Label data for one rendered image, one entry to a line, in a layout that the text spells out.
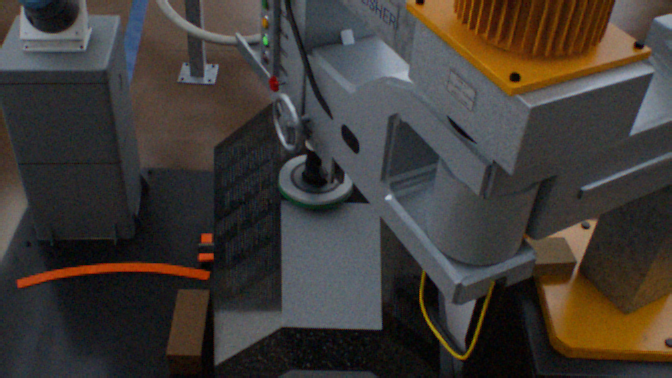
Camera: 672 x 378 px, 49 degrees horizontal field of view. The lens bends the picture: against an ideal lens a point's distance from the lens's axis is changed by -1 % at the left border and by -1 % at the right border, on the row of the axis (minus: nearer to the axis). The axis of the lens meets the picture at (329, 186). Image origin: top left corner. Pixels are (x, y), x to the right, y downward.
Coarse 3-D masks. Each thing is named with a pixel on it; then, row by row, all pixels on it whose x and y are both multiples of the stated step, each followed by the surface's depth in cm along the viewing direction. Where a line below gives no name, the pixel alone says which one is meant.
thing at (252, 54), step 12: (240, 36) 225; (240, 48) 226; (252, 48) 229; (252, 60) 219; (264, 72) 213; (264, 84) 215; (312, 144) 195; (324, 168) 184; (336, 168) 185; (336, 180) 187
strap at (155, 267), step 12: (108, 264) 300; (120, 264) 300; (132, 264) 301; (144, 264) 301; (156, 264) 302; (168, 264) 302; (36, 276) 293; (48, 276) 293; (60, 276) 294; (192, 276) 298; (204, 276) 298
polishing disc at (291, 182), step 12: (300, 156) 222; (288, 168) 217; (300, 168) 218; (288, 180) 213; (300, 180) 214; (348, 180) 215; (288, 192) 210; (300, 192) 210; (312, 192) 210; (324, 192) 210; (336, 192) 211; (348, 192) 213; (312, 204) 208; (324, 204) 208
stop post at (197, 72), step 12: (192, 0) 379; (192, 12) 383; (192, 24) 388; (192, 36) 392; (192, 48) 397; (204, 48) 403; (192, 60) 402; (204, 60) 406; (180, 72) 411; (192, 72) 407; (204, 72) 409; (216, 72) 414; (204, 84) 405
